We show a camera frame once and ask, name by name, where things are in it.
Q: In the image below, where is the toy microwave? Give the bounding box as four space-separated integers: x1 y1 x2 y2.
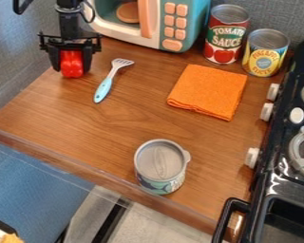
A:
82 0 214 54

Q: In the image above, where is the toy stove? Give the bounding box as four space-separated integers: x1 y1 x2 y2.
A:
211 37 304 243

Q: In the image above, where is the short teal fish can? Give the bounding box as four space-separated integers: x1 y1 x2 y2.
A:
132 138 193 196

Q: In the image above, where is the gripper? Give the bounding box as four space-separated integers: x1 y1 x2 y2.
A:
36 30 105 76

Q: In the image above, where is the yellow pineapple can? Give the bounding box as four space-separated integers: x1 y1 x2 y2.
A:
240 28 292 78

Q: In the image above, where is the red toy pepper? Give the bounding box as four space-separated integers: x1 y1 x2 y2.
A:
59 49 86 79

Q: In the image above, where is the blue spatula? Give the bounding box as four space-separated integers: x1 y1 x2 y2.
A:
92 57 136 104

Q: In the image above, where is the red tomato sauce can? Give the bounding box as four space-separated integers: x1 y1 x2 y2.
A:
201 3 252 65

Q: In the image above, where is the orange cloth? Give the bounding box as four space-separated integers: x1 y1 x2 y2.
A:
165 64 249 122

